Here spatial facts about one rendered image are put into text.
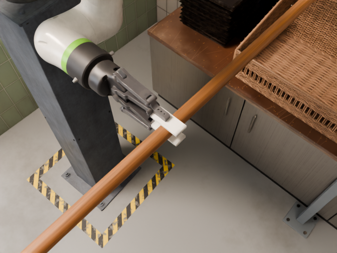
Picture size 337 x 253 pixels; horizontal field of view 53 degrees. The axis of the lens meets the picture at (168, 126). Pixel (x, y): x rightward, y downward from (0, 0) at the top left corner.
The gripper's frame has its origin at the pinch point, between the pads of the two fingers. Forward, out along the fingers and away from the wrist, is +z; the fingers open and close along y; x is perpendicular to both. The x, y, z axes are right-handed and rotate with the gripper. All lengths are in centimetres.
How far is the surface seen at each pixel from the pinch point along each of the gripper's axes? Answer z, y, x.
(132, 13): -119, 99, -96
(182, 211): -8, 120, -21
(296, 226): 41, 118, -54
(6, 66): -120, 78, -6
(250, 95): -9, 62, -64
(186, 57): -45, 63, -63
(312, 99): 13, 47, -68
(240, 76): -18, 59, -68
